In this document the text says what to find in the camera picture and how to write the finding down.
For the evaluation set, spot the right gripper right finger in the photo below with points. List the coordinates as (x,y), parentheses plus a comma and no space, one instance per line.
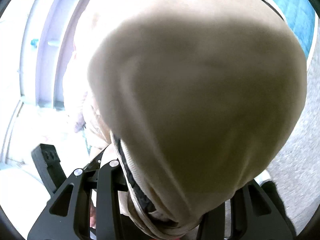
(253,217)

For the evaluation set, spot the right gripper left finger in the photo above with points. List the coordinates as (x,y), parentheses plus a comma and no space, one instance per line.
(66,215)

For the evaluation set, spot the tan beige jacket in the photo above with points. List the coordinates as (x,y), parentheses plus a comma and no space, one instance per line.
(199,97)

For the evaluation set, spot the light blue headboard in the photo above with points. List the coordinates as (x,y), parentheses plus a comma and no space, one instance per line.
(36,45)

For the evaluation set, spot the teal quilted bedspread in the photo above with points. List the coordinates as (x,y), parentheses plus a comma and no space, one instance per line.
(302,20)

